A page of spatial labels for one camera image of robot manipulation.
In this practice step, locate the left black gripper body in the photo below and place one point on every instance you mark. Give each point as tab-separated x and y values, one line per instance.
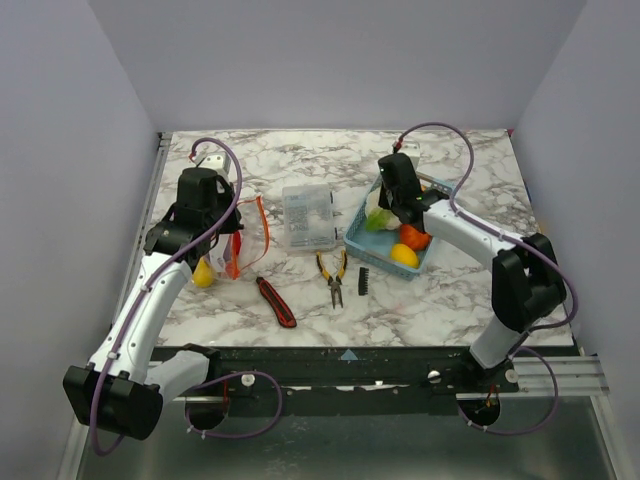
224	203

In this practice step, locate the black bit holder strip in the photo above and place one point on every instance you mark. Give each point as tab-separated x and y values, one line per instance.
363	281

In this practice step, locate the clear zip top bag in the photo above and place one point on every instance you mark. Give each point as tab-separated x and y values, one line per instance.
255	240

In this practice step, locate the light blue plastic basket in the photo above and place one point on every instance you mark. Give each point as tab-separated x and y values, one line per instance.
373	248

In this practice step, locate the orange small pumpkin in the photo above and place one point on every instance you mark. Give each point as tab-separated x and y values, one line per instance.
413	238

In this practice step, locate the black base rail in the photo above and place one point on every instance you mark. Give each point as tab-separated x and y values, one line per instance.
272	382

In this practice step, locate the white cauliflower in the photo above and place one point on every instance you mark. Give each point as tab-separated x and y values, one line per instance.
377	218

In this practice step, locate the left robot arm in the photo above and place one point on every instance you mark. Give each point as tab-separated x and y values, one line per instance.
117	390

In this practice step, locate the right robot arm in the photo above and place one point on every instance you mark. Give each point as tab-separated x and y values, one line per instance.
525	283

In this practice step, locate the red black utility knife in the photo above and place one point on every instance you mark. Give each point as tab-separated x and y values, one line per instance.
280	308

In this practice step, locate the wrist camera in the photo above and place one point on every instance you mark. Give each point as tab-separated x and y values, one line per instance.
413	151
220	162

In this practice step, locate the yellow lemon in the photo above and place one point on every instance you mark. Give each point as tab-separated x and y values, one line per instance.
404	255

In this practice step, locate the yellow handled pliers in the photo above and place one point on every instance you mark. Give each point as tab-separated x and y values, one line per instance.
334	281

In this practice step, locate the orange carrot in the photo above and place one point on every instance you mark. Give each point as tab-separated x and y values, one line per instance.
232	254

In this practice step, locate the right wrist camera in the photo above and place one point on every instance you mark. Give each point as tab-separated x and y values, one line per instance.
413	151

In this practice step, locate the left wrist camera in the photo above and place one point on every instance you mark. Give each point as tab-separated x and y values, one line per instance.
220	162

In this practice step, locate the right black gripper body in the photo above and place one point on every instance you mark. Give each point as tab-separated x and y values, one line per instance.
392	201

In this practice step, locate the clear plastic screw box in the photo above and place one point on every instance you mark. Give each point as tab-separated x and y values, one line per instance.
308	218

